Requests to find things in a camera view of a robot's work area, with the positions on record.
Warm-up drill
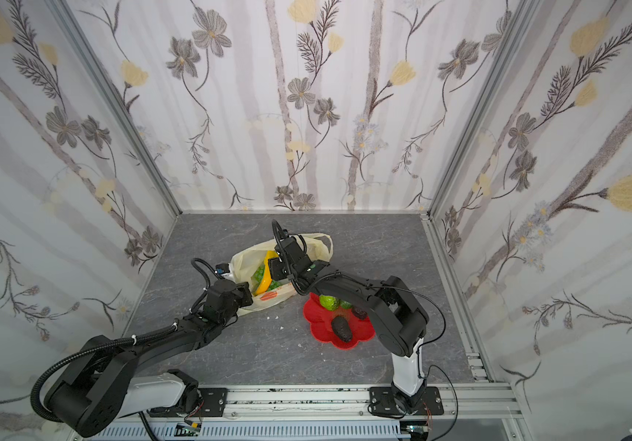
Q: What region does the green toy lime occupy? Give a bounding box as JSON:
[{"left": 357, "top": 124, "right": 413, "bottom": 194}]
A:
[{"left": 319, "top": 295, "right": 341, "bottom": 312}]

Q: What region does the green toy grape bunch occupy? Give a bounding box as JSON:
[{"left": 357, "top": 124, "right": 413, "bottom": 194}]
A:
[{"left": 251, "top": 264, "right": 286, "bottom": 296}]

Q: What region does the red flower-shaped plate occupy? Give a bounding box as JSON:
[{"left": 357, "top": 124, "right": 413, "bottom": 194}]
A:
[{"left": 303, "top": 293, "right": 376, "bottom": 350}]

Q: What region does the dark maroon toy fruit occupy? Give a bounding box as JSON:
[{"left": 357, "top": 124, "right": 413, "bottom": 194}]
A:
[{"left": 351, "top": 306, "right": 368, "bottom": 321}]

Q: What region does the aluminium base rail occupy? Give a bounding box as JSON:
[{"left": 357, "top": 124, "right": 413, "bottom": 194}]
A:
[{"left": 67, "top": 382, "right": 532, "bottom": 441}]

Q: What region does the dark brown toy avocado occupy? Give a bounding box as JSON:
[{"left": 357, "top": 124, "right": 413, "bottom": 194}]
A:
[{"left": 331, "top": 315, "right": 353, "bottom": 343}]

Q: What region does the yellow toy banana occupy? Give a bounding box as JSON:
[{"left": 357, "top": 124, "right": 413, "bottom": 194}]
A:
[{"left": 251, "top": 251, "right": 281, "bottom": 296}]

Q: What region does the cream printed plastic bag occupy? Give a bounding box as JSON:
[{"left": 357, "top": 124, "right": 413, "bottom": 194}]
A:
[{"left": 229, "top": 232, "right": 334, "bottom": 318}]

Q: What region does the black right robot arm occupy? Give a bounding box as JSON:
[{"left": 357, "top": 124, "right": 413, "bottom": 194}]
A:
[{"left": 269, "top": 222, "right": 429, "bottom": 415}]

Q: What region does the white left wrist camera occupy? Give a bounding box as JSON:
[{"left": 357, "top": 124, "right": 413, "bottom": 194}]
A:
[{"left": 215, "top": 263, "right": 231, "bottom": 277}]

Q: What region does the black left corrugated cable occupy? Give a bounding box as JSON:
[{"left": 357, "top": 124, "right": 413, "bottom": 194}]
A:
[{"left": 30, "top": 257, "right": 212, "bottom": 424}]

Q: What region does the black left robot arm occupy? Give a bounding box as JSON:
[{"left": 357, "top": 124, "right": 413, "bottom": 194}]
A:
[{"left": 30, "top": 279, "right": 253, "bottom": 437}]

